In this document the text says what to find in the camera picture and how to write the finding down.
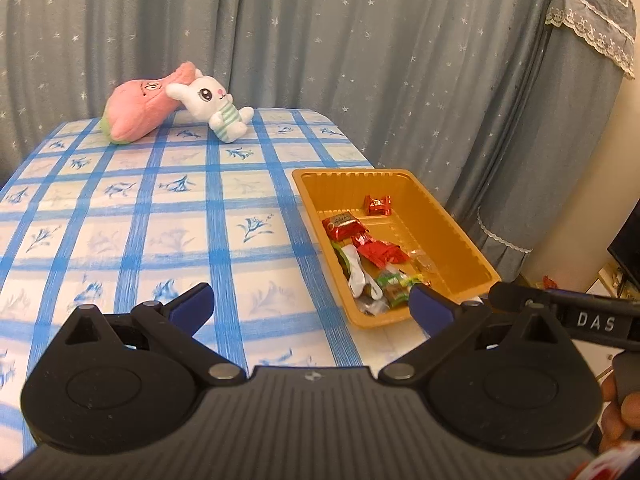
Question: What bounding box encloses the blue checkered tablecloth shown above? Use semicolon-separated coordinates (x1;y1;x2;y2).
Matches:
1;108;424;467

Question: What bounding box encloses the small brown candy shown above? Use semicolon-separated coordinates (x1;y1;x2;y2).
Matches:
408;249;437;274

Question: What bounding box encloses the pink plush toy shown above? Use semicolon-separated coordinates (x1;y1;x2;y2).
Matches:
100;62;198;144

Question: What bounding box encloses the small red candy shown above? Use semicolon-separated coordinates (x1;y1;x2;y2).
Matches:
363;195;393;216

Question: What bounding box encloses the lace-trimmed blue cover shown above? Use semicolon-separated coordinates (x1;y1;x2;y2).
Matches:
457;0;637;282

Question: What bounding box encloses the person's right hand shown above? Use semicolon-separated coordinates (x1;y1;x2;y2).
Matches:
600;372;640;453

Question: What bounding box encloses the red candy with gold label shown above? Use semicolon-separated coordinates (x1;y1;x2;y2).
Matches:
322;211;368;242

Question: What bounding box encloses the white bunny plush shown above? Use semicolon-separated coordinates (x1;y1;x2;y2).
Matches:
166;70;254;143

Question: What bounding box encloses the large red snack packet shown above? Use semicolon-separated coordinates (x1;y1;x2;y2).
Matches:
357;240;409;269

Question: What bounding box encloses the orange plastic tray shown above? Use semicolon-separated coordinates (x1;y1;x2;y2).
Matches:
293;168;499;330

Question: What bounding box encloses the clear dark snack packet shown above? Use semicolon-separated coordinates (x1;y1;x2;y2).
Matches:
356;295;390;316

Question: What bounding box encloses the blue star curtain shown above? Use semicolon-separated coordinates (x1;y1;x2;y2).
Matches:
0;0;564;212

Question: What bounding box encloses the yellow green snack bar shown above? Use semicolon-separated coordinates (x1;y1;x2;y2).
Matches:
375;270;423;309

